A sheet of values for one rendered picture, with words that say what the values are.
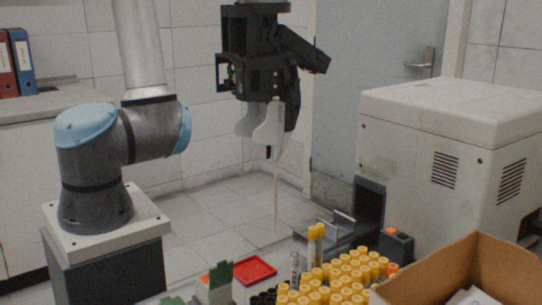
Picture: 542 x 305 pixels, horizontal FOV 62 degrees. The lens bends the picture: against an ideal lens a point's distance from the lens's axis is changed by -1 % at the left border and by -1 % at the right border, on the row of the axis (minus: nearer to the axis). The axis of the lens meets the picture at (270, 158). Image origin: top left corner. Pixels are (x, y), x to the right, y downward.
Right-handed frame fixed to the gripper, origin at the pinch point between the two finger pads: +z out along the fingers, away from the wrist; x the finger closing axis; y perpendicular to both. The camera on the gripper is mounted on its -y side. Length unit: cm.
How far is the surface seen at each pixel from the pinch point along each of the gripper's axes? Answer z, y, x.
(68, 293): 32, 24, -32
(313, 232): 16.1, -8.0, 0.1
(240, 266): 26.6, -1.8, -12.2
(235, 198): 114, -119, -191
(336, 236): 21.4, -16.9, -2.8
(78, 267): 27.5, 21.7, -31.9
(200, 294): 21.5, 11.3, -3.8
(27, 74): 16, -4, -195
